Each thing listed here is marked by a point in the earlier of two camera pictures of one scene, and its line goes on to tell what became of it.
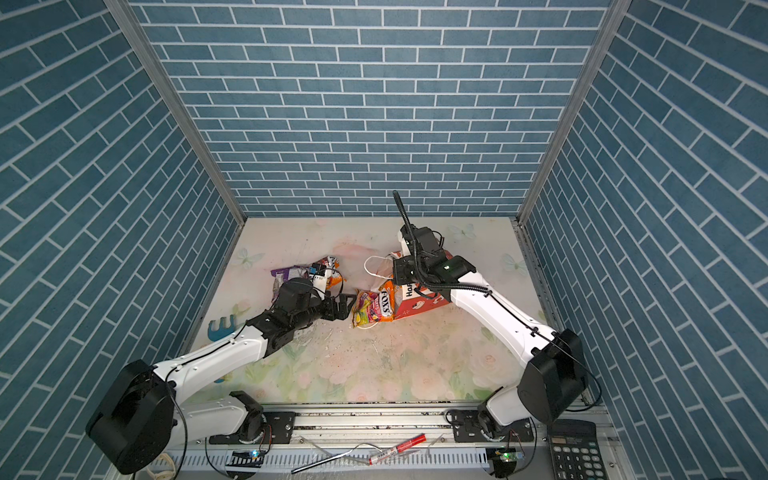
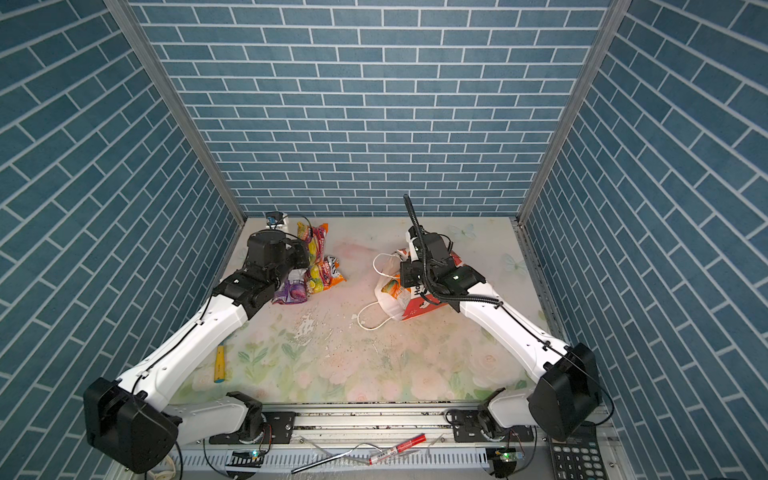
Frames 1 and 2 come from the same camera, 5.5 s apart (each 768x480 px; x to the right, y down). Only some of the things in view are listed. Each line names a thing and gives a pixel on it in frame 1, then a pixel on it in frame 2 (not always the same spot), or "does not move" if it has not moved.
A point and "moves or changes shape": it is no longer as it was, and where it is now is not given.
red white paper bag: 409,299 moves or changes shape
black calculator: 574,450 does not move
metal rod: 333,457 does not move
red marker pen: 397,449 does not move
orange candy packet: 387,301 -> 316,240
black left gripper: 343,311 -> 297,250
